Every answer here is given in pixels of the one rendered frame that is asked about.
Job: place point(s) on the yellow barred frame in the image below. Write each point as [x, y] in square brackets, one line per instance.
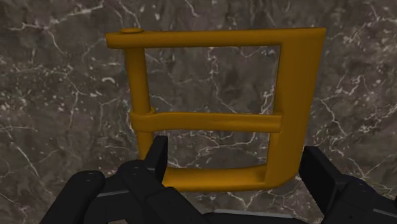
[294, 93]

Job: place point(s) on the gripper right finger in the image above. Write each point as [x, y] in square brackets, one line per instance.
[338, 192]

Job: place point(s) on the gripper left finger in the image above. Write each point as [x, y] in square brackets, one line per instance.
[141, 189]

